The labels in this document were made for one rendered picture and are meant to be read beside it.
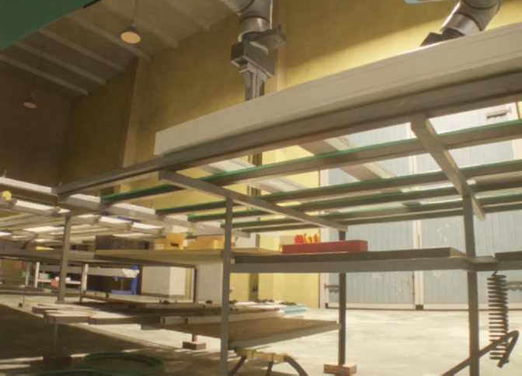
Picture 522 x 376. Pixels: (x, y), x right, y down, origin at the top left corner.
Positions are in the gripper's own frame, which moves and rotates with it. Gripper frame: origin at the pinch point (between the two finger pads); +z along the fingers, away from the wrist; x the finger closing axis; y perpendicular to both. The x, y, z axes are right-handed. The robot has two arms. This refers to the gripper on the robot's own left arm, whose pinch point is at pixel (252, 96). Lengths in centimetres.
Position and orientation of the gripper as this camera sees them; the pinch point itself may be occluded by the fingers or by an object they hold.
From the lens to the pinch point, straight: 100.9
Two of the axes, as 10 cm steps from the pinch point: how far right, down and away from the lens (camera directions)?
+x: -6.0, -2.0, -7.8
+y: -8.0, 1.2, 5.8
